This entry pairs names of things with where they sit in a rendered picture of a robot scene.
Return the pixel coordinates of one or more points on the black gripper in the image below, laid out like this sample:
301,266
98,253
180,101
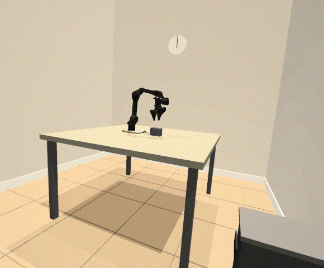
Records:
156,112

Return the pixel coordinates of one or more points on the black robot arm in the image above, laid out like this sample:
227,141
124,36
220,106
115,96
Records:
135,97

